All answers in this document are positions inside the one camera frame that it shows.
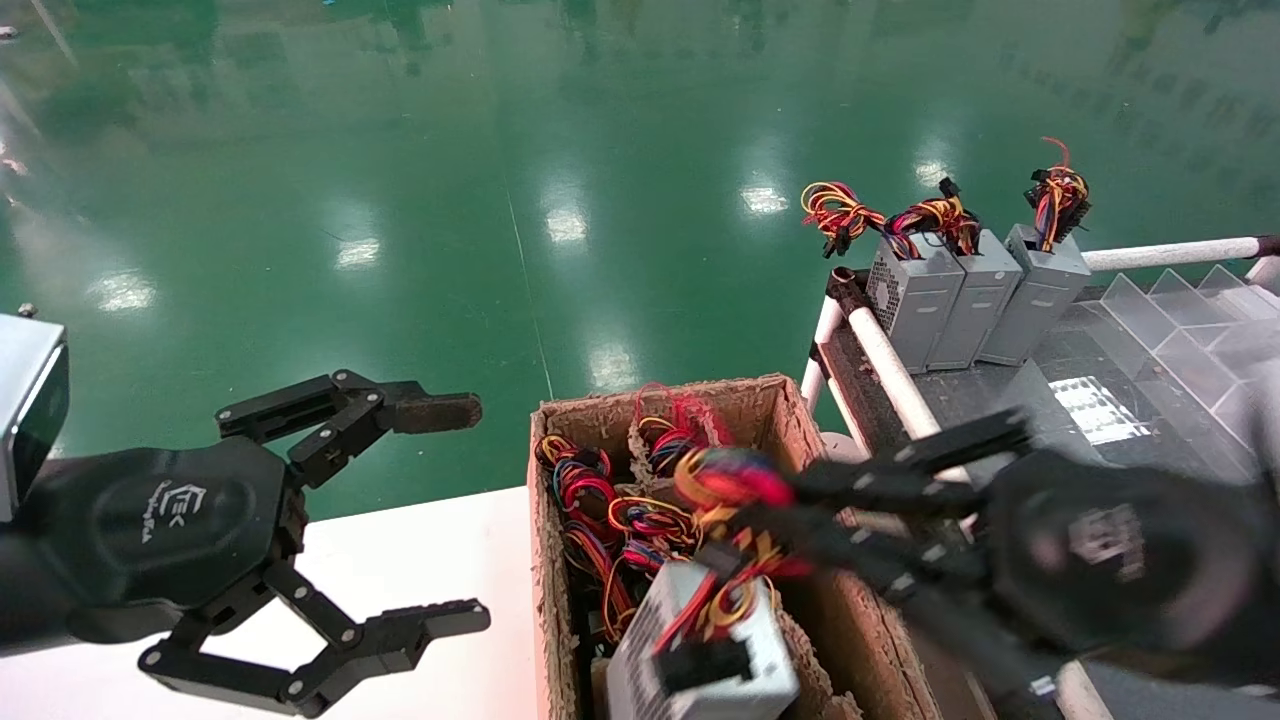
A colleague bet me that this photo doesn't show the clear acrylic divider tray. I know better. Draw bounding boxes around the clear acrylic divider tray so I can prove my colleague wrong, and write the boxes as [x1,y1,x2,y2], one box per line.
[1084,264,1280,401]

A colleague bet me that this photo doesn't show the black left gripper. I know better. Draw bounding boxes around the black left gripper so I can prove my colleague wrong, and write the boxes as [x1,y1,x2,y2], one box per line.
[15,369,492,720]

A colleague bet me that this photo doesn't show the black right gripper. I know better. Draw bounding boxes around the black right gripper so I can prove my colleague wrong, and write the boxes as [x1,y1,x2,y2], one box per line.
[739,407,1280,720]

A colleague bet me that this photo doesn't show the white rack pipe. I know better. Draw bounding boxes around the white rack pipe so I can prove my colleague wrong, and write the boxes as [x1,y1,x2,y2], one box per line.
[1084,235,1280,274]
[829,267,1102,720]
[799,296,847,412]

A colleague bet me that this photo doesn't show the colourful wire bundles in box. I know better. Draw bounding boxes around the colourful wire bundles in box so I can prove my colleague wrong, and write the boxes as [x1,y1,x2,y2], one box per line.
[560,520,653,653]

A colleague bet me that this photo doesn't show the grey power supply with wires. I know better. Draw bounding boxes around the grey power supply with wires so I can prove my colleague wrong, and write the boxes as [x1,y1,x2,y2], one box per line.
[534,434,614,547]
[800,180,967,377]
[977,136,1094,367]
[885,177,1024,372]
[606,446,817,720]
[604,496,703,572]
[631,382,727,477]

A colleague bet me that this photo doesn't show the brown cardboard box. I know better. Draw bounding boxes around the brown cardboard box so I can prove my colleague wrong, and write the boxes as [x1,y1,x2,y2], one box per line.
[528,374,947,720]

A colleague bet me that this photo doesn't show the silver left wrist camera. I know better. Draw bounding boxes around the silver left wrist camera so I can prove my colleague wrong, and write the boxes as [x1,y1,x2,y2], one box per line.
[0,314,70,524]

